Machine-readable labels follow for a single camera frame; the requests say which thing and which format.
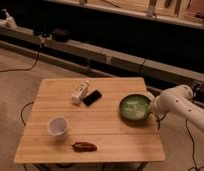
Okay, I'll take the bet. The black cable by robot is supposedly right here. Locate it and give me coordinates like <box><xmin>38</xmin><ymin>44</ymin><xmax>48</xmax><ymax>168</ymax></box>
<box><xmin>155</xmin><ymin>113</ymin><xmax>204</xmax><ymax>171</ymax></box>

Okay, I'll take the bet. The black device on ledge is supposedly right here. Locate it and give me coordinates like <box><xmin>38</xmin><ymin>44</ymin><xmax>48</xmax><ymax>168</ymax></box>
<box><xmin>52</xmin><ymin>28</ymin><xmax>71</xmax><ymax>42</ymax></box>

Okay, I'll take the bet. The green ceramic bowl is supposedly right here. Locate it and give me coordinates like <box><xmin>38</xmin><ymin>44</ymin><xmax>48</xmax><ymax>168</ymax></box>
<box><xmin>119</xmin><ymin>94</ymin><xmax>150</xmax><ymax>121</ymax></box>

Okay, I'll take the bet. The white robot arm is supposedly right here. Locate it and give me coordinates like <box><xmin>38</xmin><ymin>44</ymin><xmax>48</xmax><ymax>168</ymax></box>
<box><xmin>150</xmin><ymin>85</ymin><xmax>204</xmax><ymax>132</ymax></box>

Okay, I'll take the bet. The black cable under table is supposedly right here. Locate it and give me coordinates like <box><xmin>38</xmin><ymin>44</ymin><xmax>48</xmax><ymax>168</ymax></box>
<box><xmin>20</xmin><ymin>100</ymin><xmax>35</xmax><ymax>128</ymax></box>

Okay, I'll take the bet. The black cable on floor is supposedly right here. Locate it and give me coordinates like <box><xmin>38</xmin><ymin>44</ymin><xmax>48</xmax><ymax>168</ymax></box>
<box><xmin>0</xmin><ymin>46</ymin><xmax>41</xmax><ymax>75</ymax></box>

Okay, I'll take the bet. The black smartphone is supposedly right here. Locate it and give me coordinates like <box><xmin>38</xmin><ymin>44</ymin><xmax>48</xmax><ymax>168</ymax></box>
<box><xmin>83</xmin><ymin>90</ymin><xmax>102</xmax><ymax>107</ymax></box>

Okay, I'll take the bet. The wooden table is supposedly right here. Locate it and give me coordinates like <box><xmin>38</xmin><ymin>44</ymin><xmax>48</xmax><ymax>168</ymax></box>
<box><xmin>14</xmin><ymin>77</ymin><xmax>165</xmax><ymax>163</ymax></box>

